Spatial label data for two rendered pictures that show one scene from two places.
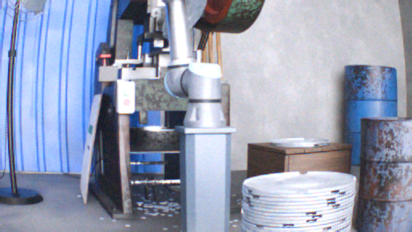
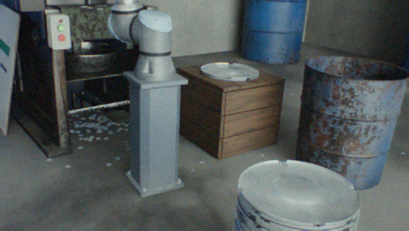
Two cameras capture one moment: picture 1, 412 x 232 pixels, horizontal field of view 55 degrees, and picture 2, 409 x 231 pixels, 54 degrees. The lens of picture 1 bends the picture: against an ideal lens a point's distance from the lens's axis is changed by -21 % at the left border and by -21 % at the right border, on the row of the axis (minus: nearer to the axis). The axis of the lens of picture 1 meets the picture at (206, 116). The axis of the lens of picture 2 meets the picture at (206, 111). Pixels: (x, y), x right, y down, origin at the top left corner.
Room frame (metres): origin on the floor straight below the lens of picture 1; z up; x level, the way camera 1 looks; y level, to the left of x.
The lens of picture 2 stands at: (0.36, 0.25, 0.85)
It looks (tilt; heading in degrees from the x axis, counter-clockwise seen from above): 20 degrees down; 342
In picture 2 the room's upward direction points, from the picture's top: 3 degrees clockwise
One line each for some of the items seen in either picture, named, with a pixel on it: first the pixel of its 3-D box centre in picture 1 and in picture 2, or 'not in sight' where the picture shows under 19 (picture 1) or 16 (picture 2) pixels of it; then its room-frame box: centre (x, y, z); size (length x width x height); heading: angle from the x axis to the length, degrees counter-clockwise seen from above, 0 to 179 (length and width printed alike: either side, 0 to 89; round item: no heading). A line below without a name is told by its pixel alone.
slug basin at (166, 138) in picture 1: (156, 138); (85, 58); (2.50, 0.25, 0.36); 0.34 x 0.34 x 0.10
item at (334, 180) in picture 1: (302, 181); (298, 188); (1.10, -0.23, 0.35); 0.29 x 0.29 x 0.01
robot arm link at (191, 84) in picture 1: (203, 80); (153, 30); (1.80, 0.01, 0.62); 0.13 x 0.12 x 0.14; 34
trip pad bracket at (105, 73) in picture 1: (107, 85); (31, 14); (2.17, 0.45, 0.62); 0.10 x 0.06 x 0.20; 112
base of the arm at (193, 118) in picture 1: (204, 113); (155, 62); (1.80, 0.00, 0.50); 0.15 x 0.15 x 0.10
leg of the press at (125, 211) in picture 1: (102, 119); (21, 39); (2.53, 0.55, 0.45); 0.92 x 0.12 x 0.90; 22
